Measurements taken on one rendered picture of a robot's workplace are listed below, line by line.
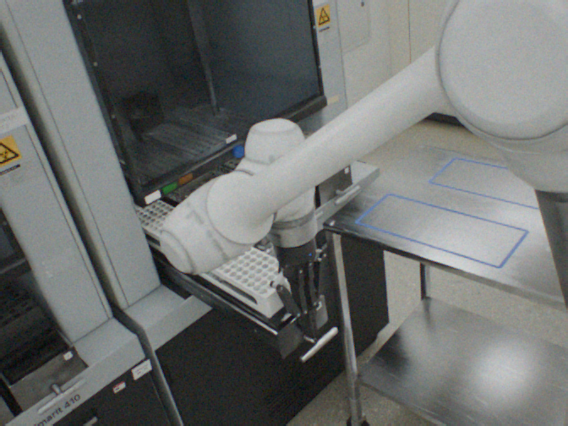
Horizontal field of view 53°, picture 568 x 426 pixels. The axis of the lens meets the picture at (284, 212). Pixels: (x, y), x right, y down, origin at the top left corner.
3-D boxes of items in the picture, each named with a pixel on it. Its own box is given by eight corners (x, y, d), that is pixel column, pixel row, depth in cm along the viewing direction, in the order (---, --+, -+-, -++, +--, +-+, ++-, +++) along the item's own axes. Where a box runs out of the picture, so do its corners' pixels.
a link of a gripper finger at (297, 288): (303, 266, 101) (297, 270, 100) (310, 314, 106) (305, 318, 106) (287, 259, 103) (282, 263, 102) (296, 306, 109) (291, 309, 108)
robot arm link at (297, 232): (250, 212, 97) (256, 241, 100) (287, 229, 91) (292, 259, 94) (287, 188, 101) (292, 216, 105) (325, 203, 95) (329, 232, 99)
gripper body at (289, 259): (294, 217, 104) (301, 257, 109) (260, 240, 99) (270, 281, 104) (324, 230, 99) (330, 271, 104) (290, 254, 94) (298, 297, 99)
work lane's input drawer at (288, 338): (110, 246, 156) (99, 219, 151) (151, 222, 163) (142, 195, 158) (297, 372, 108) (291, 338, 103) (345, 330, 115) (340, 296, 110)
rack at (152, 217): (115, 226, 151) (107, 207, 148) (146, 209, 156) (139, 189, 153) (178, 265, 131) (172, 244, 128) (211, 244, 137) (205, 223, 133)
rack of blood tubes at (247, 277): (182, 269, 130) (176, 247, 127) (215, 247, 135) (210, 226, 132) (270, 323, 110) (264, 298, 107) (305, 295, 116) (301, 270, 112)
